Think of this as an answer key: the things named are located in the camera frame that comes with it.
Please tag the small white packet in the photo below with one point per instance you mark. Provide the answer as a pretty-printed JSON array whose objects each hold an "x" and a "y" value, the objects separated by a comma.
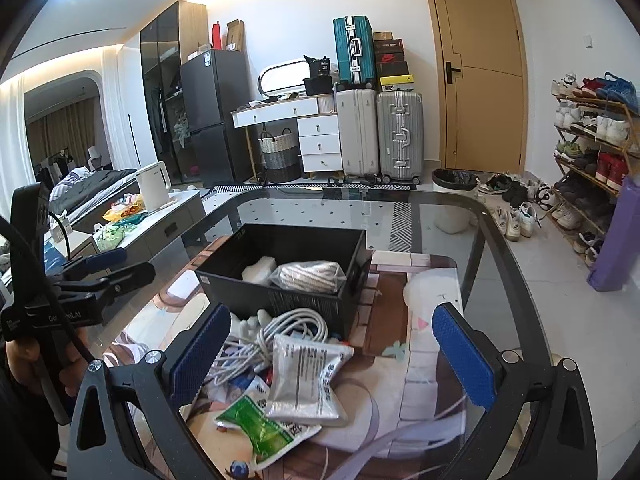
[{"x": 259, "y": 272}]

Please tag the stacked shoe boxes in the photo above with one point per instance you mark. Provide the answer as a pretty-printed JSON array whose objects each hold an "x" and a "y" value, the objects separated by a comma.
[{"x": 391, "y": 64}]

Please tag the teal suitcase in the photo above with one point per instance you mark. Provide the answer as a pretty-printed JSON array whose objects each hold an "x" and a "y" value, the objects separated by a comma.
[{"x": 355, "y": 52}]

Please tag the left hand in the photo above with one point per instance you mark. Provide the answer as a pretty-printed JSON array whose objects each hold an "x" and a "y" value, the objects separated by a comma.
[{"x": 22, "y": 358}]

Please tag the black glass wardrobe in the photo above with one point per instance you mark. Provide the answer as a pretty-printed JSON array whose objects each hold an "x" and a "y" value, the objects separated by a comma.
[{"x": 165, "y": 45}]

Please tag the black refrigerator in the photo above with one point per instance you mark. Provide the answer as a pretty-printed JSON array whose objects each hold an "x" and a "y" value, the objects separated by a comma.
[{"x": 214, "y": 86}]

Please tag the oval black frame mirror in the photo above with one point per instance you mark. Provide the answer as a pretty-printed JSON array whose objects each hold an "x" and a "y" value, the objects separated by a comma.
[{"x": 284, "y": 78}]

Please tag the white trash bin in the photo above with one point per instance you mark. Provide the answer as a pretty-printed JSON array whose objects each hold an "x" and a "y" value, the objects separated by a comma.
[{"x": 452, "y": 218}]

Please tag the white blue plush toy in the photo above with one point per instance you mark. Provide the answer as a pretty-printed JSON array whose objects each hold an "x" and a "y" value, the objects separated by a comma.
[{"x": 248, "y": 329}]

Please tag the wooden shoe rack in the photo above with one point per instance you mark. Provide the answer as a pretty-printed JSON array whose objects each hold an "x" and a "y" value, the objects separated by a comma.
[{"x": 598, "y": 149}]

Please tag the woven laundry basket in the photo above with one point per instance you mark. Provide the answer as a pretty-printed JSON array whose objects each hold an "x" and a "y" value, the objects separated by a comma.
[{"x": 280, "y": 154}]

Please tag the black handbag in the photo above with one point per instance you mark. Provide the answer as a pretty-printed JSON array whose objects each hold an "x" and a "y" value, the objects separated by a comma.
[{"x": 319, "y": 80}]

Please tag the white electric kettle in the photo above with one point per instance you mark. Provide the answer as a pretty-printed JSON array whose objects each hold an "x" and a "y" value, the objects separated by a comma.
[{"x": 154, "y": 184}]

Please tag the white drawer desk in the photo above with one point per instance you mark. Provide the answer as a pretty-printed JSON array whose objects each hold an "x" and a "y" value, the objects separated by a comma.
[{"x": 317, "y": 128}]

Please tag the grey side cabinet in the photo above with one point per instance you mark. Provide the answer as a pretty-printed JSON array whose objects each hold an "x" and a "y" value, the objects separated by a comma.
[{"x": 157, "y": 230}]

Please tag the tan wooden door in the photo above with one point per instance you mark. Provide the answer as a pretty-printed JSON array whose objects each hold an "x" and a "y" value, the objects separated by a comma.
[{"x": 482, "y": 84}]

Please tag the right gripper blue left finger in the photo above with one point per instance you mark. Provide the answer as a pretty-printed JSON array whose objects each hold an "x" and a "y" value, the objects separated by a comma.
[{"x": 104, "y": 443}]

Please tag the silver medicine pouch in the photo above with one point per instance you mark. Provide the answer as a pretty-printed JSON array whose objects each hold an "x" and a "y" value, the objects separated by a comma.
[{"x": 302, "y": 376}]

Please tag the purple paper bag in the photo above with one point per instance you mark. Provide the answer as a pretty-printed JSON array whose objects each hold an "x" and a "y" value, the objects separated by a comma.
[{"x": 620, "y": 248}]

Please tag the silver suitcase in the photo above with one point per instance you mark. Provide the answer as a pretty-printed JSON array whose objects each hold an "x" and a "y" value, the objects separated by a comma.
[{"x": 400, "y": 135}]

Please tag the black storage box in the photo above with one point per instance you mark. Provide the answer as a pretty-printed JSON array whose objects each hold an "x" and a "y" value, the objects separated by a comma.
[{"x": 321, "y": 269}]

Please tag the white suitcase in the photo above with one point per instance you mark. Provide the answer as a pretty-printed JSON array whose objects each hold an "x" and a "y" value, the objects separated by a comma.
[{"x": 356, "y": 115}]

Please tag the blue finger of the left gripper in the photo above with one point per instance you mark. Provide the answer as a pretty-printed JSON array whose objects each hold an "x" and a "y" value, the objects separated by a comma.
[
  {"x": 79, "y": 268},
  {"x": 101, "y": 293}
]

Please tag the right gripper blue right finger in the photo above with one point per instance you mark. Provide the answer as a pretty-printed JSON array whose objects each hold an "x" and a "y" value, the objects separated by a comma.
[{"x": 559, "y": 442}]

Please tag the green white medicine pouch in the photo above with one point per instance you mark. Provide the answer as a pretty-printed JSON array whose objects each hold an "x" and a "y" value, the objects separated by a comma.
[{"x": 270, "y": 439}]

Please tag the anime printed desk mat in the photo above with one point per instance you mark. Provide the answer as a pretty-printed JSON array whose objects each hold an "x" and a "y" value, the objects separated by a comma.
[{"x": 383, "y": 404}]

